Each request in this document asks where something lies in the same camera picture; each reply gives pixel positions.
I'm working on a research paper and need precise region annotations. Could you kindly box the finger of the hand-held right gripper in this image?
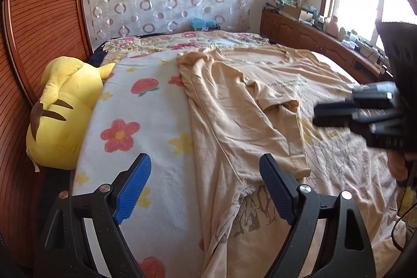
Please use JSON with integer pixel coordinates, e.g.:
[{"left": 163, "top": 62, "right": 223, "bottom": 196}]
[
  {"left": 314, "top": 102, "right": 402, "bottom": 128},
  {"left": 347, "top": 82, "right": 400, "bottom": 109}
]

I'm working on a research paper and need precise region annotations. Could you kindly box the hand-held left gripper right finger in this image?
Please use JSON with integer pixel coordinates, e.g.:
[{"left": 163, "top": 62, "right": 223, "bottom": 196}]
[{"left": 259, "top": 153, "right": 377, "bottom": 278}]

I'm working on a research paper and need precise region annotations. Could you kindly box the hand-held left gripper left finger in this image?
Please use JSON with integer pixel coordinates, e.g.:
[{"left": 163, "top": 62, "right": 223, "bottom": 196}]
[{"left": 33, "top": 152, "right": 152, "bottom": 278}]

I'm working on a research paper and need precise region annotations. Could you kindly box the beige t-shirt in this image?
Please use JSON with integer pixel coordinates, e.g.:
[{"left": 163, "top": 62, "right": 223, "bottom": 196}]
[{"left": 176, "top": 44, "right": 409, "bottom": 278}]

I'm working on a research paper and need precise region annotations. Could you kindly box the person's right forearm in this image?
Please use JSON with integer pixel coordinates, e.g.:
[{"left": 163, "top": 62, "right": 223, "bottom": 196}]
[{"left": 375, "top": 21, "right": 417, "bottom": 112}]

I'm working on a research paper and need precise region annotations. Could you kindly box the person's right hand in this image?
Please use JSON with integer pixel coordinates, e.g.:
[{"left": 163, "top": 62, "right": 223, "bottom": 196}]
[{"left": 389, "top": 150, "right": 408, "bottom": 183}]

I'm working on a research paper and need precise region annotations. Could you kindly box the white flower print sheet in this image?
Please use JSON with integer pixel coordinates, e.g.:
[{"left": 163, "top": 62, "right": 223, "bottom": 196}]
[{"left": 72, "top": 52, "right": 209, "bottom": 278}]

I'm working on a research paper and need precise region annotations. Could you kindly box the white jar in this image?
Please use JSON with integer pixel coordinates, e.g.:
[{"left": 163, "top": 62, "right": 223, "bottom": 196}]
[{"left": 326, "top": 16, "right": 340, "bottom": 36}]

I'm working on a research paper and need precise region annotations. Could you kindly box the wooden cabinet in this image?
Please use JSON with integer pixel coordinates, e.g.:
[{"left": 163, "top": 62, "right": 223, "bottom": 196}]
[{"left": 261, "top": 9, "right": 395, "bottom": 85}]

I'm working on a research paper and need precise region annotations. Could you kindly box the yellow plush toy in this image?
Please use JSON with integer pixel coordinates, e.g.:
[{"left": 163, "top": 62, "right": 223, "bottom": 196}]
[{"left": 26, "top": 56, "right": 116, "bottom": 172}]

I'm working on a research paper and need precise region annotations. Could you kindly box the cardboard box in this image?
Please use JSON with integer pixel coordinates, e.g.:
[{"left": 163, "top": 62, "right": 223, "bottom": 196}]
[{"left": 282, "top": 4, "right": 314, "bottom": 22}]

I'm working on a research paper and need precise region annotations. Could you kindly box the stack of folded cloths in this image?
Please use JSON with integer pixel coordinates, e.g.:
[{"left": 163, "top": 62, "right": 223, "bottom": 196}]
[{"left": 265, "top": 0, "right": 298, "bottom": 13}]

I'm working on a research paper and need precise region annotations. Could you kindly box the dark blue blanket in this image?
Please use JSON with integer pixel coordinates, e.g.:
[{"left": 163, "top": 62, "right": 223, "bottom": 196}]
[{"left": 86, "top": 39, "right": 117, "bottom": 67}]

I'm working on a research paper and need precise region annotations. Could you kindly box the floral blanket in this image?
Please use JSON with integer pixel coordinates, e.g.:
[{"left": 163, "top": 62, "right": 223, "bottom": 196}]
[{"left": 93, "top": 30, "right": 272, "bottom": 65}]

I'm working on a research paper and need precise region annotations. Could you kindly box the blue box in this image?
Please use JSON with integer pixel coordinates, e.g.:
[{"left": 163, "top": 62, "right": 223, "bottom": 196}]
[{"left": 190, "top": 17, "right": 218, "bottom": 32}]

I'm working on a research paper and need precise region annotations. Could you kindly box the wooden slatted wardrobe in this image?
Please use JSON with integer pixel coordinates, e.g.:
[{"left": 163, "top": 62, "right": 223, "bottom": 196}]
[{"left": 0, "top": 0, "right": 94, "bottom": 278}]

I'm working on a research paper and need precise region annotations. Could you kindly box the black cable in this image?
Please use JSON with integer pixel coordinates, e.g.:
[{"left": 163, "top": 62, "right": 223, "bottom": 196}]
[{"left": 390, "top": 180, "right": 417, "bottom": 250}]

